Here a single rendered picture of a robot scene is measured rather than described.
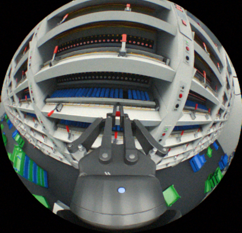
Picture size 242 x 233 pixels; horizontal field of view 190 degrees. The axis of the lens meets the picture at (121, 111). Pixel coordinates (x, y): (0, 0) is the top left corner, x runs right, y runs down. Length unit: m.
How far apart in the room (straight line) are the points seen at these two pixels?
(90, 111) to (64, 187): 1.12
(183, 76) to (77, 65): 0.35
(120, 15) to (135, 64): 0.20
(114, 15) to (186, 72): 0.31
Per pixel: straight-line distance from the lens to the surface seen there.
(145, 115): 0.31
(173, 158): 1.04
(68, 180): 1.21
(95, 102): 0.32
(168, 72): 0.28
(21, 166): 1.10
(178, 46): 0.32
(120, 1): 0.57
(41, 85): 0.50
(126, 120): 0.15
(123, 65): 0.23
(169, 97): 0.30
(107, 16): 0.32
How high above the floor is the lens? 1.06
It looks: 31 degrees down
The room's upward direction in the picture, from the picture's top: 6 degrees clockwise
